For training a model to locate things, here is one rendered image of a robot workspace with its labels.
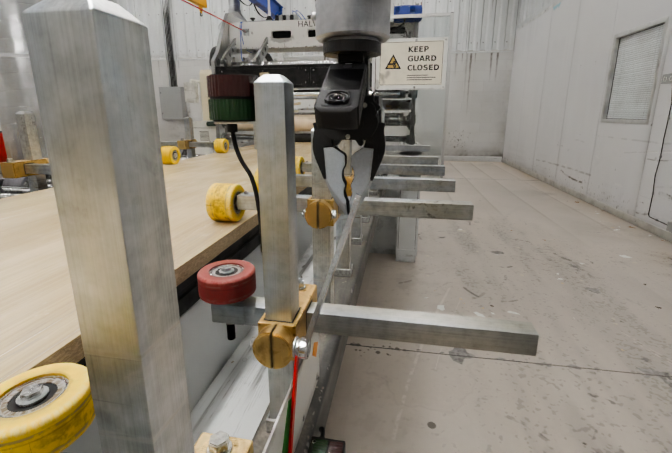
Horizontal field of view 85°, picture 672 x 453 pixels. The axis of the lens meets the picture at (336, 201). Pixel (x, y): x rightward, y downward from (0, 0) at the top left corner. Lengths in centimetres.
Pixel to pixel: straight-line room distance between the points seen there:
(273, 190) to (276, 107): 9
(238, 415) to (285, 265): 36
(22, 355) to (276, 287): 25
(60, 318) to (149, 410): 30
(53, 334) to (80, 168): 32
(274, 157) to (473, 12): 912
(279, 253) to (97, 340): 25
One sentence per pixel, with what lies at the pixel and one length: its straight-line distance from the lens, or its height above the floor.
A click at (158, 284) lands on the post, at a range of 23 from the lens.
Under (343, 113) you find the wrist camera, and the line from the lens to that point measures 37.
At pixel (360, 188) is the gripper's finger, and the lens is 46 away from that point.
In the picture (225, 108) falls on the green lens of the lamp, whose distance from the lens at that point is 43.
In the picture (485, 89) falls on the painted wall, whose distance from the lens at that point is 929.
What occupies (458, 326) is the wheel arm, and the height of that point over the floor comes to 86.
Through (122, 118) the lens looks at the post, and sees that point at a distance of 20.
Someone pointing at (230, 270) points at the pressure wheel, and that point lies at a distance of 55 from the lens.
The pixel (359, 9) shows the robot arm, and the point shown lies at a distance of 45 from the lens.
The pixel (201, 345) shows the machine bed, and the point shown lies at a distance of 76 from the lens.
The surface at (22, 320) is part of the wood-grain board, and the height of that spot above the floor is 90.
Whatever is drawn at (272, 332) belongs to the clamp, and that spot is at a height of 87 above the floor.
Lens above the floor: 113
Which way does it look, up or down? 14 degrees down
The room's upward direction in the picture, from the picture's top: straight up
